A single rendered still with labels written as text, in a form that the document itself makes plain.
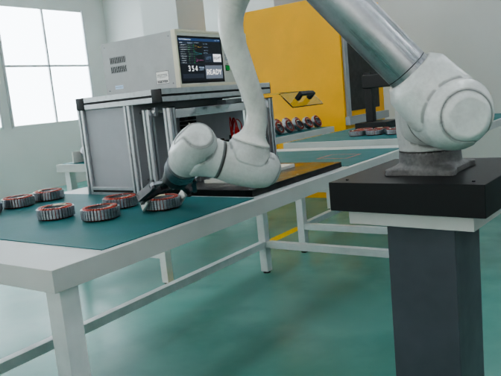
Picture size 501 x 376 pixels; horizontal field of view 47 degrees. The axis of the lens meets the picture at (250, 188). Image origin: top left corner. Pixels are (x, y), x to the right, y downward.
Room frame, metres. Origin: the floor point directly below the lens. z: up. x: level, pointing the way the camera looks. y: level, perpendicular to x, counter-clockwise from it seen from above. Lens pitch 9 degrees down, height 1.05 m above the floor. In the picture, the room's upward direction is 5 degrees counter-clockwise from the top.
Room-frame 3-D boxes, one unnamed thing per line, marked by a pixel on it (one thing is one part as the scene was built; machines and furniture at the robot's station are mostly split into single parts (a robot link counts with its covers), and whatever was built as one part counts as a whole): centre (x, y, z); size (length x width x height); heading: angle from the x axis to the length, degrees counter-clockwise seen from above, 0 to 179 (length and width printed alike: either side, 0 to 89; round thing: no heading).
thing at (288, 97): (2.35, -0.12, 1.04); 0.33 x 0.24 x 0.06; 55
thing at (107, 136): (2.15, 0.50, 0.91); 0.28 x 0.03 x 0.32; 55
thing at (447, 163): (1.51, -0.48, 0.85); 0.22 x 0.18 x 0.06; 142
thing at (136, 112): (2.33, 0.20, 0.92); 0.66 x 0.01 x 0.30; 145
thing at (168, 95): (2.37, 0.25, 1.09); 0.68 x 0.44 x 0.05; 145
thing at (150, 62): (2.38, 0.24, 1.22); 0.44 x 0.39 x 0.20; 145
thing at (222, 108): (2.24, 0.07, 1.03); 0.62 x 0.01 x 0.03; 145
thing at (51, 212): (1.75, 0.60, 0.77); 0.11 x 0.11 x 0.04
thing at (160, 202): (1.74, 0.27, 0.77); 0.11 x 0.11 x 0.04
